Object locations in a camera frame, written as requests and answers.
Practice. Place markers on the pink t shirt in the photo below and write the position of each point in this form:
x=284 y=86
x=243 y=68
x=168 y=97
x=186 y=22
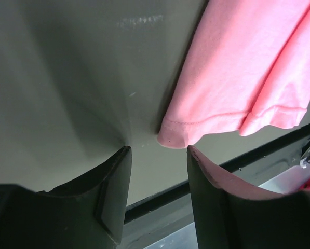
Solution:
x=248 y=67

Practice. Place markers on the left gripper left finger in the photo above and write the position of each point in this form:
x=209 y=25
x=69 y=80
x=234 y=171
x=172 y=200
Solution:
x=86 y=212

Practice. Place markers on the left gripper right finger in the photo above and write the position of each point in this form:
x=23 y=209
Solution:
x=232 y=213

